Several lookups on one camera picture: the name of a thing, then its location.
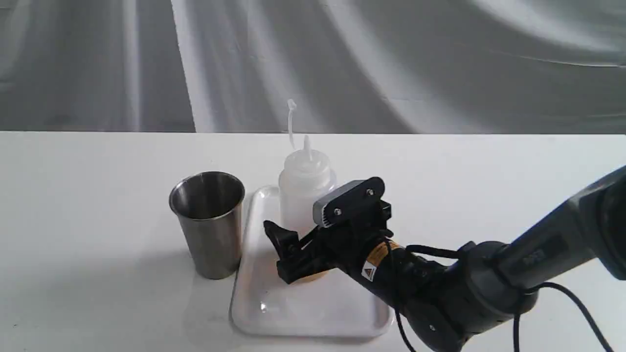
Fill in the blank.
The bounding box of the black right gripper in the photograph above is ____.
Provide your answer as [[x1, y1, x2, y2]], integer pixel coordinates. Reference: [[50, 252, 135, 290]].
[[263, 200, 538, 352]]

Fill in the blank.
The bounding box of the plastic squeeze bottle with oil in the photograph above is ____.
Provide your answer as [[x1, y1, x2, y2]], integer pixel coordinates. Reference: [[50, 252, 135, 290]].
[[278, 99, 338, 283]]

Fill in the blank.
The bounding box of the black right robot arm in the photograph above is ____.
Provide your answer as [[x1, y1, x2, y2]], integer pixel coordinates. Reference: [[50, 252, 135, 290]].
[[263, 167, 626, 352]]

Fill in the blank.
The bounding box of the stainless steel cup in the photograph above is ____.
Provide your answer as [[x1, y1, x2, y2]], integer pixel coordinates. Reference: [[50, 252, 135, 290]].
[[168, 171, 246, 280]]

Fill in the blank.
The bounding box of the white rectangular plastic tray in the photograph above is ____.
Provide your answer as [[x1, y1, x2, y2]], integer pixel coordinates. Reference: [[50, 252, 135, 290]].
[[230, 185, 394, 338]]

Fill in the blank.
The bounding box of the grey fabric backdrop curtain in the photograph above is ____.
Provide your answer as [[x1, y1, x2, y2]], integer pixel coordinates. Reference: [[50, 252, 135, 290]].
[[1, 0, 626, 134]]

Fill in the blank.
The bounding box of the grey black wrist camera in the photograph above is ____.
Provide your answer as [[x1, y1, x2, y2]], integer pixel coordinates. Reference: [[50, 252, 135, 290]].
[[313, 176, 385, 228]]

